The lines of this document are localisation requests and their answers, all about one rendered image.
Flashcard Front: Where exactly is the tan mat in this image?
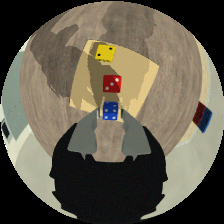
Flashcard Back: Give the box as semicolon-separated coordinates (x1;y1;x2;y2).
69;40;159;122

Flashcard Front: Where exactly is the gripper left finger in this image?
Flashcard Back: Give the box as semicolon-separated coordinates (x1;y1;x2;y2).
49;108;100;179

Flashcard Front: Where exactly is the red die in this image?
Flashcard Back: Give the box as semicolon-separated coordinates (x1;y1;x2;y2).
103;75;121;93

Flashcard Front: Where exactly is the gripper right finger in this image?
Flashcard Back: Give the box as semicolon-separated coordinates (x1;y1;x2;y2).
121;109;168;182

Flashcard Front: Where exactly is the yellow die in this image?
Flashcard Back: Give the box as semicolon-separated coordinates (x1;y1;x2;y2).
94;44;116;63

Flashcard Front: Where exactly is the blue die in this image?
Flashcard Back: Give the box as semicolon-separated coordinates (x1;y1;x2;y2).
103;101;119;120

